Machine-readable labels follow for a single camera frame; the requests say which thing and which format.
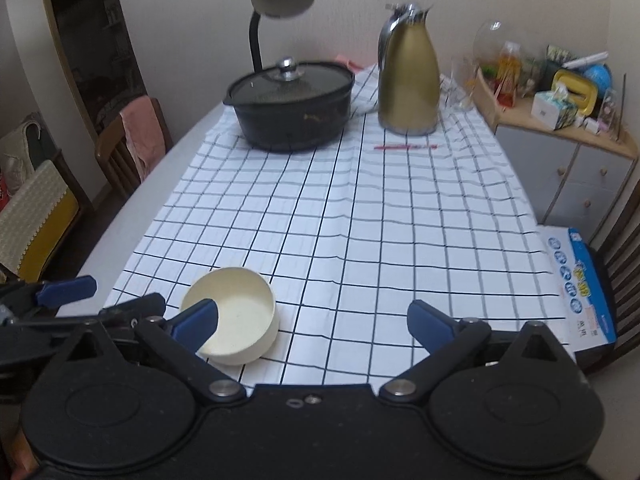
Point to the patterned tissue packet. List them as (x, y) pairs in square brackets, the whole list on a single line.
[(569, 110)]

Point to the pink cloth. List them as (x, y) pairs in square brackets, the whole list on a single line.
[(142, 140)]

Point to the glass pot lid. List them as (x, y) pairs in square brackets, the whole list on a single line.
[(310, 82)]

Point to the black cooking pot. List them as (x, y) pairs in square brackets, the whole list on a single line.
[(290, 122)]

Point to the orange snack packet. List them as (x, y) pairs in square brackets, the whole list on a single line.
[(507, 65)]

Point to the white tube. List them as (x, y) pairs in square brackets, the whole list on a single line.
[(585, 60)]

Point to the clear glass globe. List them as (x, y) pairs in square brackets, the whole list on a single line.
[(487, 40)]

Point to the thin dark stick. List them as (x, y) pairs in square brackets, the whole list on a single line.
[(621, 110)]

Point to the blue white paper packet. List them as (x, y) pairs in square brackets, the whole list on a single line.
[(575, 280)]

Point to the red pen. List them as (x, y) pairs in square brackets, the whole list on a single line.
[(400, 147)]

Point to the dark wooden shelf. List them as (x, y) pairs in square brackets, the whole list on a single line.
[(90, 35)]

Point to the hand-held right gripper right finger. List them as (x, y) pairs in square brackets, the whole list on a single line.
[(430, 322)]

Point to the white black checked tablecloth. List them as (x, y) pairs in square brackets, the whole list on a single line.
[(350, 210)]

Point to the gold thermos jug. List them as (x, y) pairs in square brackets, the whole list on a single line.
[(407, 75)]

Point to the clear plastic stand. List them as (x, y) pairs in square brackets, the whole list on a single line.
[(609, 110)]

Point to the grey gooseneck desk lamp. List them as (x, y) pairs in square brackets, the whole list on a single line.
[(257, 35)]

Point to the wooden organizer tray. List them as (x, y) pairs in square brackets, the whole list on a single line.
[(482, 97)]

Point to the clear drinking glass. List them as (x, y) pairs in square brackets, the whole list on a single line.
[(460, 95)]

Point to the yellow tissue box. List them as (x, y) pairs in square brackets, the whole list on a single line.
[(575, 79)]

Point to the cream round bowl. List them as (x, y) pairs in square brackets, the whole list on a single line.
[(245, 310)]

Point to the white handbag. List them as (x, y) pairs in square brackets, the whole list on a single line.
[(20, 150)]

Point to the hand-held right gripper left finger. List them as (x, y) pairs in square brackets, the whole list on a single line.
[(197, 322)]

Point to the white small box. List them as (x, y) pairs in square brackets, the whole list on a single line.
[(545, 110)]

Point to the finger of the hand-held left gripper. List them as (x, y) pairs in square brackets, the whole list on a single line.
[(70, 290), (140, 306)]

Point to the grey wooden-top cabinet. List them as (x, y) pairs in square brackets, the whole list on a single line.
[(575, 170)]

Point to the blue globe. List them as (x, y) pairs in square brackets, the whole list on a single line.
[(597, 77)]

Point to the wooden chair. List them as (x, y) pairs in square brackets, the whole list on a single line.
[(622, 270), (112, 155)]

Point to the yellow cushioned seat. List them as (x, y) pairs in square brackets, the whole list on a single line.
[(30, 230)]

